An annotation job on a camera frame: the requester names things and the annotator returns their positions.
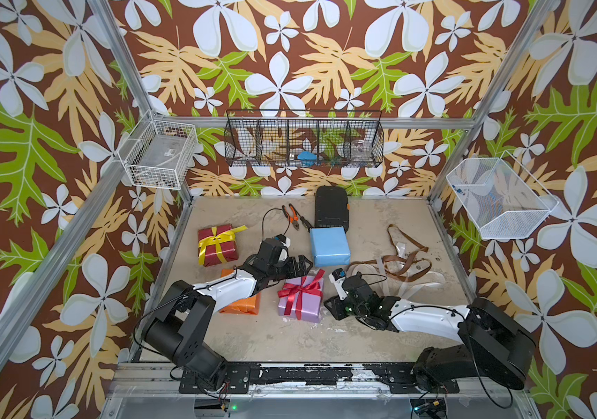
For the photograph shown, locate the white satin ribbon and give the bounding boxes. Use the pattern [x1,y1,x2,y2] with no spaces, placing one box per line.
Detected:
[364,267,445,300]

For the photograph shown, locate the black wire basket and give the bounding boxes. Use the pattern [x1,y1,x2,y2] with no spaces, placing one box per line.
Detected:
[223,109,384,169]

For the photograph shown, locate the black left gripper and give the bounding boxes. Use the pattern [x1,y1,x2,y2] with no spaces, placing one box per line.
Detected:
[267,254,313,281]

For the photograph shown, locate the red satin ribbon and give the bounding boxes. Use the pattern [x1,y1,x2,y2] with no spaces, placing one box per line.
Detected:
[276,268,326,321]

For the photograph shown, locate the orange gift box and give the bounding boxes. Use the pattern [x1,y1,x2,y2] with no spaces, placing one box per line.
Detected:
[216,269,261,315]

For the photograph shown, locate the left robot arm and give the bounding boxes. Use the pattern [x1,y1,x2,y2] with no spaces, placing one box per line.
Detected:
[140,235,313,390]

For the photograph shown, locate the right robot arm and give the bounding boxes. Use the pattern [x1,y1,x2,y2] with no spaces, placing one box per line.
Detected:
[324,269,537,391]

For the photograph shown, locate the yellow satin ribbon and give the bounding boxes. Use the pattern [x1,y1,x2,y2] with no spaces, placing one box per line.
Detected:
[197,224,249,267]

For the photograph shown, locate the light blue gift box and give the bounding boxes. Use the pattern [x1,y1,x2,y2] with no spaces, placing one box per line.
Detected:
[310,227,351,267]

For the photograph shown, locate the blue object in basket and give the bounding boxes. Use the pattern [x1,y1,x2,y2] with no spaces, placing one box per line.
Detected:
[298,151,319,168]

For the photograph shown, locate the black hard case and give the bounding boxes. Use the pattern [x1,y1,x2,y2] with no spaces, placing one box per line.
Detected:
[314,186,350,231]

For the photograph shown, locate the brown ribbon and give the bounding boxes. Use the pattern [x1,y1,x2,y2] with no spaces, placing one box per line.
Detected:
[346,223,433,283]

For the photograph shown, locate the white wire basket left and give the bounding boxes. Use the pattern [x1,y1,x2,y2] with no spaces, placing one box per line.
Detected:
[118,116,199,190]

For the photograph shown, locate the orange handled pliers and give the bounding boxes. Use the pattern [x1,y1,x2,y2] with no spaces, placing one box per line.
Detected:
[281,204,313,231]

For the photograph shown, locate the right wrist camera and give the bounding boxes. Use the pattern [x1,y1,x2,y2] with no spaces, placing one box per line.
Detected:
[328,268,347,300]

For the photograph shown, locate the white wire basket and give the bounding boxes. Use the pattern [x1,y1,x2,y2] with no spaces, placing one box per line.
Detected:
[447,152,559,240]
[118,116,199,190]

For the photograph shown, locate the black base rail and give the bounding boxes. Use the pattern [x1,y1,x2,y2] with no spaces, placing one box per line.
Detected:
[114,360,488,396]

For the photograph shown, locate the dark red gift box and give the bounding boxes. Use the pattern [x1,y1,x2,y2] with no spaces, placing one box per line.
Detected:
[197,223,240,268]

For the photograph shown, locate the white wire basket right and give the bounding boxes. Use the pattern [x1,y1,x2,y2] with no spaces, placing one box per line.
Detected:
[447,152,559,240]

